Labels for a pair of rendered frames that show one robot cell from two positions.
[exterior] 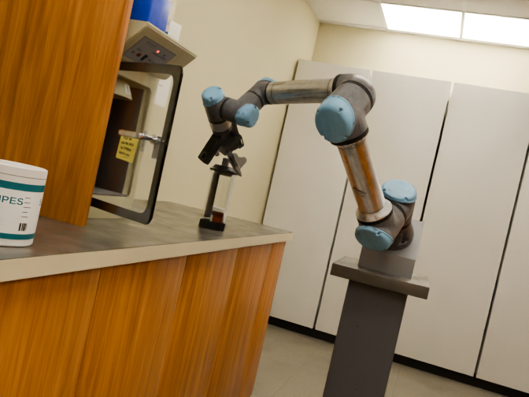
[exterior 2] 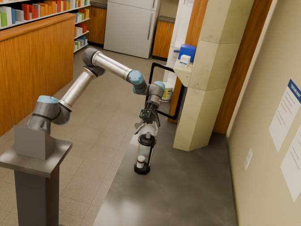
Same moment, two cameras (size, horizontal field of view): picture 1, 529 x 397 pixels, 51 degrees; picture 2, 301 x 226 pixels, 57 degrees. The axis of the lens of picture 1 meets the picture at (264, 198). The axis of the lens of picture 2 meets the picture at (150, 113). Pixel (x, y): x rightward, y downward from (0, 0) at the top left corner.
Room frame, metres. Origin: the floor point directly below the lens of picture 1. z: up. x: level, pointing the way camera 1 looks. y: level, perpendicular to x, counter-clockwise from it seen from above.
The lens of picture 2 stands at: (3.42, -0.13, 2.04)
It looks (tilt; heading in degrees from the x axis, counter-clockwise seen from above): 28 degrees down; 168
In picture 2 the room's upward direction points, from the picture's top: 11 degrees clockwise
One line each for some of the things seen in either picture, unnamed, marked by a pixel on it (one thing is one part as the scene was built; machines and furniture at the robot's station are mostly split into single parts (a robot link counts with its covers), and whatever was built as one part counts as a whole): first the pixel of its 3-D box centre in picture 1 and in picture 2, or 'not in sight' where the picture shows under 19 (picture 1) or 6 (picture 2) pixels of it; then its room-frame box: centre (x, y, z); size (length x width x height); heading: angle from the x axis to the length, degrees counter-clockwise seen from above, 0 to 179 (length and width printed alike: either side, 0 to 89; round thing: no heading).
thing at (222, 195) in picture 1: (218, 197); (144, 154); (2.11, 0.17, 1.06); 0.11 x 0.11 x 0.21
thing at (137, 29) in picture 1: (155, 53); (182, 70); (1.69, 0.41, 1.46); 0.32 x 0.11 x 0.10; 162
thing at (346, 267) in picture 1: (381, 276); (37, 153); (1.98, -0.46, 0.92); 0.32 x 0.32 x 0.04; 75
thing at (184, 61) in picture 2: (168, 32); (184, 60); (1.74, 0.40, 1.54); 0.05 x 0.05 x 0.06; 58
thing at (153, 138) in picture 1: (137, 135); not in sight; (1.39, 0.34, 1.20); 0.10 x 0.05 x 0.03; 51
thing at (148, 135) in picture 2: (224, 166); (148, 137); (2.11, 0.17, 1.18); 0.09 x 0.09 x 0.07
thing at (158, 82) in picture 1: (128, 138); (164, 91); (1.46, 0.38, 1.19); 0.30 x 0.01 x 0.40; 51
